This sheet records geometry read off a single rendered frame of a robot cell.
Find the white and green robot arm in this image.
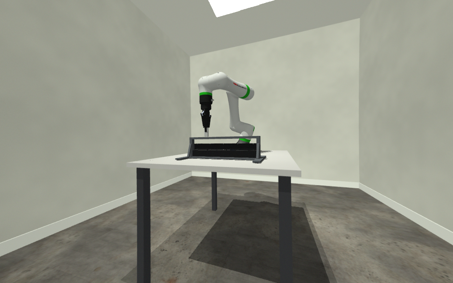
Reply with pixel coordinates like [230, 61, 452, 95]
[198, 72, 255, 136]

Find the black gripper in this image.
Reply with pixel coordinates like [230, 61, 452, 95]
[201, 104, 211, 137]

